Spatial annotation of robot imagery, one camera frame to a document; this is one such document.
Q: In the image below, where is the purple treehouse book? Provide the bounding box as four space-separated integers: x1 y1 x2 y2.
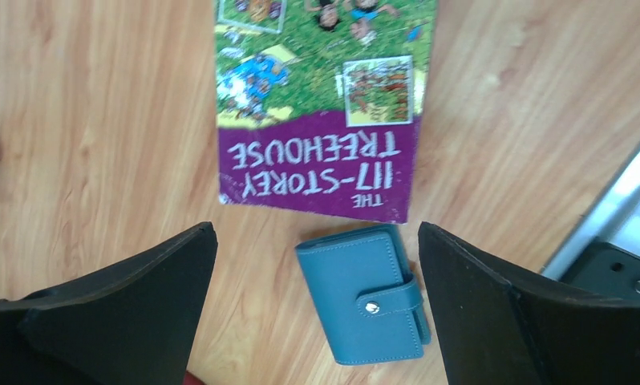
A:
214 0 438 224

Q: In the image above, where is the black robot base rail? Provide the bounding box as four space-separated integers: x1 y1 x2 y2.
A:
560 241 640 302

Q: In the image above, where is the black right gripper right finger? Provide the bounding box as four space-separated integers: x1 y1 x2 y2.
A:
418 222 640 384

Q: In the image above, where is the blue leather wallet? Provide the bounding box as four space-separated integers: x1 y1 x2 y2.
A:
295 225 431 366

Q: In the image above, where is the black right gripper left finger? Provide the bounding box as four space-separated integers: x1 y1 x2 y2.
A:
0 222 217 384

